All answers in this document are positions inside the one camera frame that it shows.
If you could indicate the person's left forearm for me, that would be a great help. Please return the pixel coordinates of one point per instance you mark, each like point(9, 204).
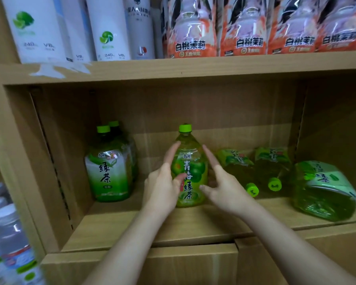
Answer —
point(130, 246)

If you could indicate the person's right forearm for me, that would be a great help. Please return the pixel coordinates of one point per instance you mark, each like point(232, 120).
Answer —
point(290, 249)

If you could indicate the green plum tea bottle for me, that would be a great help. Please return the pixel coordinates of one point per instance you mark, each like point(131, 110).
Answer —
point(236, 163)
point(192, 163)
point(271, 166)

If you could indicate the person's right thumb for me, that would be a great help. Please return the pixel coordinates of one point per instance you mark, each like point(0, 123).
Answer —
point(208, 190)

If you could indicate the person's right hand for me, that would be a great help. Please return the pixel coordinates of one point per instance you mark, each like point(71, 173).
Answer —
point(230, 195)

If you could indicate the torn white sticker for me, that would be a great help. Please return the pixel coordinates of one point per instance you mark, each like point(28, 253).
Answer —
point(50, 70)

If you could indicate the person's left hand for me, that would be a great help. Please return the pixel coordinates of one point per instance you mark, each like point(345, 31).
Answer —
point(160, 189)

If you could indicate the wooden shelf unit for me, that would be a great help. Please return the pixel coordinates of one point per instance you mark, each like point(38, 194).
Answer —
point(195, 68)

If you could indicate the white bottle lime print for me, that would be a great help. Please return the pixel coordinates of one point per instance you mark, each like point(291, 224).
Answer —
point(108, 29)
point(35, 29)

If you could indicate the white bottle dark print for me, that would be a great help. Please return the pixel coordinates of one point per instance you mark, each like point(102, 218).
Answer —
point(141, 29)

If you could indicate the orange peach tea bottle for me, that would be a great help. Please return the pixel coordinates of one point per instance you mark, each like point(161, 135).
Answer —
point(341, 29)
point(243, 32)
point(292, 32)
point(191, 32)

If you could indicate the person's left thumb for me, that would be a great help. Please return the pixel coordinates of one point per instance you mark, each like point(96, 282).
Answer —
point(179, 178)

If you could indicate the white bottle blue edge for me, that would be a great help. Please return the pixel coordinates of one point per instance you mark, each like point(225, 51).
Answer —
point(77, 29)

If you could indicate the green tea bottle white label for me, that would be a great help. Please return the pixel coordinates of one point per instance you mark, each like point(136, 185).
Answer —
point(323, 189)
point(108, 175)
point(127, 139)

